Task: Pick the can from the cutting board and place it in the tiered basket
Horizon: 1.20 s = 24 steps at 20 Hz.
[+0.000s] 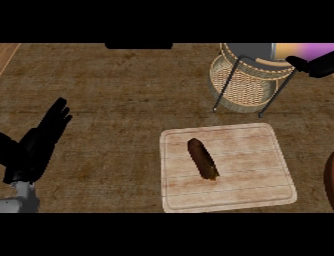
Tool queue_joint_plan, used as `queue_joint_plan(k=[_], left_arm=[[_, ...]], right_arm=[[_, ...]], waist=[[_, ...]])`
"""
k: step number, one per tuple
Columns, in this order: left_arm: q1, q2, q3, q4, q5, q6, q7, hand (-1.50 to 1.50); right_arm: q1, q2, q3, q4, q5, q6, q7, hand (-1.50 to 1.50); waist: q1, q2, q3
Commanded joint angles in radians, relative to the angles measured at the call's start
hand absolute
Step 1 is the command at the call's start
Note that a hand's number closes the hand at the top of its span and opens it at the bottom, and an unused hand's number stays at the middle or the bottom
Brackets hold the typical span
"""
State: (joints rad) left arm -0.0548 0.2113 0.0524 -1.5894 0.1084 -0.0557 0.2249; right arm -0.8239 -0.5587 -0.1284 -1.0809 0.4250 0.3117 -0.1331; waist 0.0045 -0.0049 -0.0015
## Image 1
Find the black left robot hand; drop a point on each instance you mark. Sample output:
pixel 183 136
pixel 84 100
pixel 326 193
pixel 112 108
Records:
pixel 31 150

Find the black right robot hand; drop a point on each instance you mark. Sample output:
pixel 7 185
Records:
pixel 326 63

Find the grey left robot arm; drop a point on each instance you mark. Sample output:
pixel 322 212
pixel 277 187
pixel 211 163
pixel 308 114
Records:
pixel 20 200

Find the wicker tiered basket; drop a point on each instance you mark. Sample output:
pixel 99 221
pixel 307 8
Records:
pixel 245 85

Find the pale wooden cutting board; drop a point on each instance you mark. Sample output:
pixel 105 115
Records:
pixel 252 186

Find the orange and purple object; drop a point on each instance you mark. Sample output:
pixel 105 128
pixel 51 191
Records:
pixel 300 50

